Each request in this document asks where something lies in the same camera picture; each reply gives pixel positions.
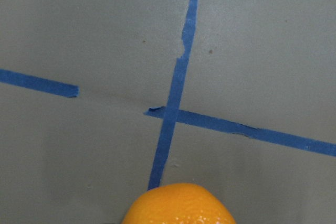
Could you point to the orange fruit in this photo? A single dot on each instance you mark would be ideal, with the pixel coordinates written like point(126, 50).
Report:
point(178, 203)

